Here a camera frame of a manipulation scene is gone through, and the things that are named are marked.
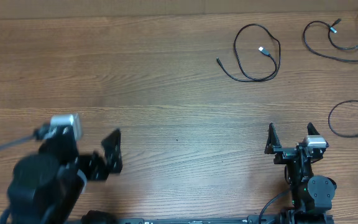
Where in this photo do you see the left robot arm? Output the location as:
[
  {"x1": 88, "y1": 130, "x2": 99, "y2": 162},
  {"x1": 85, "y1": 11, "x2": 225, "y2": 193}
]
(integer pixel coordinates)
[{"x1": 0, "y1": 126, "x2": 123, "y2": 223}]

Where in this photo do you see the cardboard backdrop panel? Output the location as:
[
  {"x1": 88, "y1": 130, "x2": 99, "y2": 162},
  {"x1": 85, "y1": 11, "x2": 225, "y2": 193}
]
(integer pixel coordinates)
[{"x1": 0, "y1": 0, "x2": 358, "y2": 19}]

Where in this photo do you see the black usb cable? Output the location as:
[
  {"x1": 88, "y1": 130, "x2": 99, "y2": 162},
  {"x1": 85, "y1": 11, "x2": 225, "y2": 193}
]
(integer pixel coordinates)
[{"x1": 216, "y1": 23, "x2": 282, "y2": 83}]

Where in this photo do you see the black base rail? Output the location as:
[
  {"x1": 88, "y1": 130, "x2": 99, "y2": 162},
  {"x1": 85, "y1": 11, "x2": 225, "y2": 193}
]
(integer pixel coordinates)
[{"x1": 79, "y1": 210, "x2": 335, "y2": 224}]

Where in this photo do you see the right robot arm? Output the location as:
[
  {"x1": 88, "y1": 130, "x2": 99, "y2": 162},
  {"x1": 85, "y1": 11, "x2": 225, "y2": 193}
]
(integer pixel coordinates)
[{"x1": 257, "y1": 123, "x2": 337, "y2": 223}]

